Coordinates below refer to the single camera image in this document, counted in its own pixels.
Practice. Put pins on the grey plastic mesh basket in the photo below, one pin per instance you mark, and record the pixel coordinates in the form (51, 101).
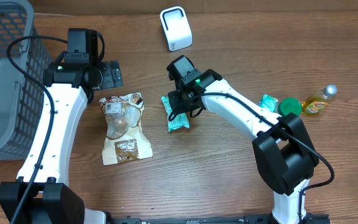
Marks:
(21, 100)

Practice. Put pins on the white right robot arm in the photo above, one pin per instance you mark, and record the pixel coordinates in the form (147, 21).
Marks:
(283, 150)

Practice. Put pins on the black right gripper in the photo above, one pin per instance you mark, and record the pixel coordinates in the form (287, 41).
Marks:
(178, 99)

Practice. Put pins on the beige brown snack bag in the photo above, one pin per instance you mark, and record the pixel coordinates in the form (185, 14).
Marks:
(125, 140)

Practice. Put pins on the teal snack packet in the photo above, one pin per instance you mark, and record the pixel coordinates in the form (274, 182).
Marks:
(180, 121)

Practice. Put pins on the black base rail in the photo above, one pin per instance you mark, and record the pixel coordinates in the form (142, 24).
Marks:
(247, 219)

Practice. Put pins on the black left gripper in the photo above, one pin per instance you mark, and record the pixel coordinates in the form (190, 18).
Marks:
(110, 78)

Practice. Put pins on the green lid jar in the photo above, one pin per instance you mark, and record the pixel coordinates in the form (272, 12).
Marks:
(289, 105)

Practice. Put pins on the small teal white box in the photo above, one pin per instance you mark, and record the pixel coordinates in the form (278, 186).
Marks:
(268, 102)

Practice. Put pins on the yellow liquid bottle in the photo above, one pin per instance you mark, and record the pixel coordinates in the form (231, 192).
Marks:
(317, 101)

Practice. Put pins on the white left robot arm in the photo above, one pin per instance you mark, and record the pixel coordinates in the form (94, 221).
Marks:
(40, 193)

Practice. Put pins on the white barcode scanner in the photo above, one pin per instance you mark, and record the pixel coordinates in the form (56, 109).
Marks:
(176, 28)

